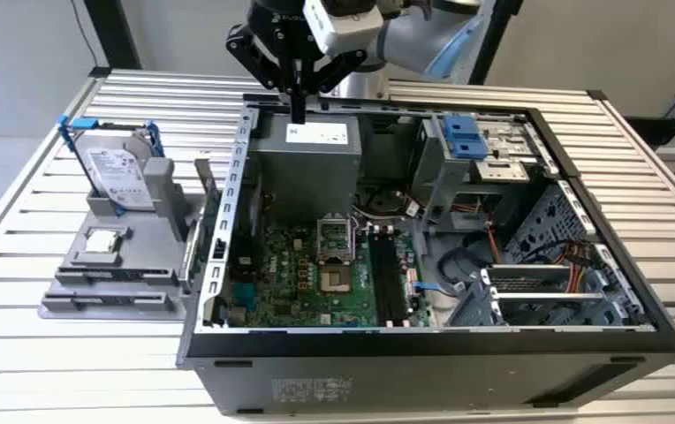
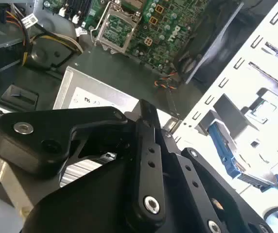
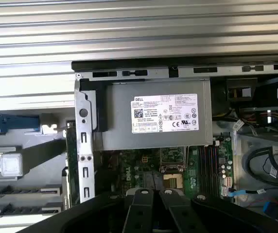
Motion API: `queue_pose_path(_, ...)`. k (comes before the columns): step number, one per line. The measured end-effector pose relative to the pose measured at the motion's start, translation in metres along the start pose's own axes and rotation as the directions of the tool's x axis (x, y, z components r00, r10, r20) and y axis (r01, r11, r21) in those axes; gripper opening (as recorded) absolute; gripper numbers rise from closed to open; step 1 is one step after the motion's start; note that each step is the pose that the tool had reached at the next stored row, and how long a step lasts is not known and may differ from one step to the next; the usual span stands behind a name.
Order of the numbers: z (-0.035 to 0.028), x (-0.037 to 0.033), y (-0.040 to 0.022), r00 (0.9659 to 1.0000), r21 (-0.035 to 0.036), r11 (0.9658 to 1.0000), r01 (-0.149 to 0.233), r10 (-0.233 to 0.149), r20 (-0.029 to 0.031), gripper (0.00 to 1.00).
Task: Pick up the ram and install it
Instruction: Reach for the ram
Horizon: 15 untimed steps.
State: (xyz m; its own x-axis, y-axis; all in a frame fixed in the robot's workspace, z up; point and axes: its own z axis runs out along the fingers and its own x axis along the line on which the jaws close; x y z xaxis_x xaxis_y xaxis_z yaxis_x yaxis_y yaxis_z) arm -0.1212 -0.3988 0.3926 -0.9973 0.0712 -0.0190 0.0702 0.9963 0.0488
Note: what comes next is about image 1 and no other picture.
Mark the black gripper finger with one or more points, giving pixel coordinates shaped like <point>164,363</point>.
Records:
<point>266,70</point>
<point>328,77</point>

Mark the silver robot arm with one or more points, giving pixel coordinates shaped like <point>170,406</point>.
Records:
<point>407,40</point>

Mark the grey power supply unit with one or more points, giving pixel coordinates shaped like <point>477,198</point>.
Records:
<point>302,176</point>

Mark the blue drive bay latch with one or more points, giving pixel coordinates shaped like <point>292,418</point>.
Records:
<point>461,132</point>

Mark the green graphics card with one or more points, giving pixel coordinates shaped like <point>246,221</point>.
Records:
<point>214,199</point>

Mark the blue disk carrier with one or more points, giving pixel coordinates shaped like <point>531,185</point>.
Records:
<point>80,122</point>

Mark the silver hard disk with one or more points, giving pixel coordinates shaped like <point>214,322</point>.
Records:
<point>116,168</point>

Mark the metal optical drive cage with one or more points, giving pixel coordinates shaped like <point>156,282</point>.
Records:
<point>502,172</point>

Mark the grey parts rack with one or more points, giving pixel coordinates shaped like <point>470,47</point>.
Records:
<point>136,238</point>

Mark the CPU socket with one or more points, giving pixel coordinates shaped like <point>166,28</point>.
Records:
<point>335,278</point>

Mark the silver CPU chip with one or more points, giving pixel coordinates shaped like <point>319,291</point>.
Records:
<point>103,240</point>

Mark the green motherboard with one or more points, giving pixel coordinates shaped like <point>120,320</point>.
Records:
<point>290,287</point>

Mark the black and grey PC case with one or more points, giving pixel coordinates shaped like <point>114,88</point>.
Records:
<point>431,380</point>

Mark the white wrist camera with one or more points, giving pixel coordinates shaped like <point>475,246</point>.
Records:
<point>343,26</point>

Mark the black frame post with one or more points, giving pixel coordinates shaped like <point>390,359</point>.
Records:
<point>116,35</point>
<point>499,40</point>

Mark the metal disk bay frame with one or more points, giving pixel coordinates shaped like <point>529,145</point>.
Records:
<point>526,295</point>

